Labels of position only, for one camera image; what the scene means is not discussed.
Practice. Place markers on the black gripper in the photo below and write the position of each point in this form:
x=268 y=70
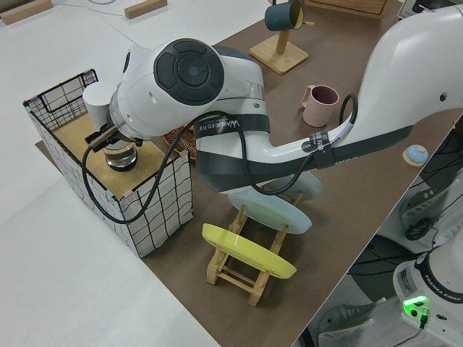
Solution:
x=108 y=138

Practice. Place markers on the white cylindrical water bottle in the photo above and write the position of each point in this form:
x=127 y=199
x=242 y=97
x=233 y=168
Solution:
x=96 y=105

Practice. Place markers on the pink mug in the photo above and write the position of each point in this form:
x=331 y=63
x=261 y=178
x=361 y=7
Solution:
x=318 y=112

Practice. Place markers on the white Franka arm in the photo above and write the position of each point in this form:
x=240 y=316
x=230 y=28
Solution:
x=144 y=79

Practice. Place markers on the brown wicker basket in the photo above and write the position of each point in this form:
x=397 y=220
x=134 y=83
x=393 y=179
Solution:
x=186 y=144

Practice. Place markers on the grid-pattern box wooden top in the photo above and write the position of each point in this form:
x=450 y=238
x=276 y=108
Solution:
x=159 y=224

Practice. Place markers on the wooden block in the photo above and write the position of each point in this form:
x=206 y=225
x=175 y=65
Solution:
x=144 y=8
x=25 y=11

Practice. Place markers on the yellow plate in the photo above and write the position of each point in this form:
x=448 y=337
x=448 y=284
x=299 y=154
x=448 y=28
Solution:
x=246 y=249

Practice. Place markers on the light blue plate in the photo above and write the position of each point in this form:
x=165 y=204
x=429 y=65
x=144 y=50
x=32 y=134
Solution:
x=275 y=217

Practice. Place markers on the wooden mug tree stand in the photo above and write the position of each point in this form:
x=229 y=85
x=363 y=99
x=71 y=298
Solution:
x=278 y=59

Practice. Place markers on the grey plate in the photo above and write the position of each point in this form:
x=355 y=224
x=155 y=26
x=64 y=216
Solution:
x=311 y=188

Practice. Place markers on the teal mug yellow inside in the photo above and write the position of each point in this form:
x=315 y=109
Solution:
x=276 y=18

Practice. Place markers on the wooden dish rack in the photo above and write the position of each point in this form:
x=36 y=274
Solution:
x=257 y=289

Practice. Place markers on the brown table mat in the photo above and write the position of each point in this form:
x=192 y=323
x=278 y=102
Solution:
x=343 y=217

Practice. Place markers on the wooden cabinet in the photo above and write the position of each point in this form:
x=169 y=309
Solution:
x=347 y=5

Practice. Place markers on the grey metal stand foot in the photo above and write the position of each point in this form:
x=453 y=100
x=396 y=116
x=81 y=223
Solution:
x=347 y=318

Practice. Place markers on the blue dome bell wooden base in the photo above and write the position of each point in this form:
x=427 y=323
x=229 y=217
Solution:
x=416 y=153

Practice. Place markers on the cream toaster oven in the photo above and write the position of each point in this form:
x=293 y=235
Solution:
x=407 y=9

